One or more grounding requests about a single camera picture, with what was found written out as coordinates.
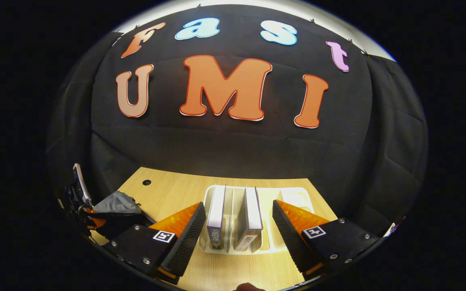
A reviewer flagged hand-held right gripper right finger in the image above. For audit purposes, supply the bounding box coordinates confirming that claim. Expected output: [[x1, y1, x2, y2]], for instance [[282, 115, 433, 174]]
[[272, 199, 380, 281]]

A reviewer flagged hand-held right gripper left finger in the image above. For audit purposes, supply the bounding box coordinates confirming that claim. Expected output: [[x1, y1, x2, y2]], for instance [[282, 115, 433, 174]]
[[104, 201, 207, 285]]

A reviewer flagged grey schoolbag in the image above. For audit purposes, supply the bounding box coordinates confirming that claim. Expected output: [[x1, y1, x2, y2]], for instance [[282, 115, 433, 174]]
[[91, 191, 157, 241]]

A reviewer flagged white plastic bookshelf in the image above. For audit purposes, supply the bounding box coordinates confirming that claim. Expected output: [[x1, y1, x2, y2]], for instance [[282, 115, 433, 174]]
[[199, 185, 315, 255]]

